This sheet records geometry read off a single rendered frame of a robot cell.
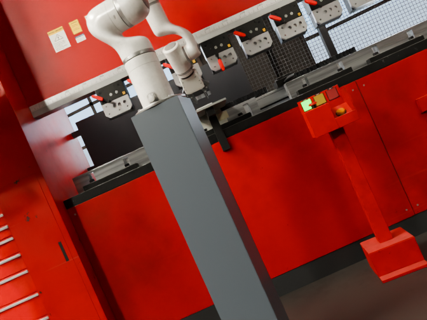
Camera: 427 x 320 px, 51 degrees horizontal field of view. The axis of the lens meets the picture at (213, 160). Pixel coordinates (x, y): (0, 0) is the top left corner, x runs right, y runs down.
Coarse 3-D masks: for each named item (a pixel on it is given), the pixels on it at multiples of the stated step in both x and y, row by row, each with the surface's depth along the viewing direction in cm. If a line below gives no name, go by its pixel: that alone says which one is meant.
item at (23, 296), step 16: (0, 208) 247; (0, 224) 246; (0, 240) 247; (0, 256) 246; (16, 256) 246; (0, 272) 246; (16, 272) 247; (0, 288) 246; (16, 288) 246; (32, 288) 246; (0, 304) 246; (16, 304) 246; (32, 304) 246
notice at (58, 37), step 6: (54, 30) 232; (60, 30) 232; (54, 36) 232; (60, 36) 232; (66, 36) 232; (54, 42) 232; (60, 42) 232; (66, 42) 232; (54, 48) 232; (60, 48) 232
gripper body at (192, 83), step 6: (192, 72) 211; (180, 78) 212; (186, 78) 211; (192, 78) 212; (198, 78) 213; (186, 84) 214; (192, 84) 215; (198, 84) 215; (186, 90) 217; (192, 90) 217
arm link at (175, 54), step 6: (174, 42) 204; (168, 48) 202; (174, 48) 200; (180, 48) 203; (168, 54) 201; (174, 54) 201; (180, 54) 203; (168, 60) 205; (174, 60) 203; (180, 60) 204; (186, 60) 205; (174, 66) 206; (180, 66) 206; (186, 66) 207; (180, 72) 208
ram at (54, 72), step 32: (0, 0) 232; (32, 0) 232; (64, 0) 232; (96, 0) 232; (160, 0) 232; (192, 0) 232; (224, 0) 232; (256, 0) 232; (288, 0) 232; (0, 32) 232; (32, 32) 232; (128, 32) 232; (192, 32) 232; (32, 64) 232; (64, 64) 232; (96, 64) 232; (32, 96) 232
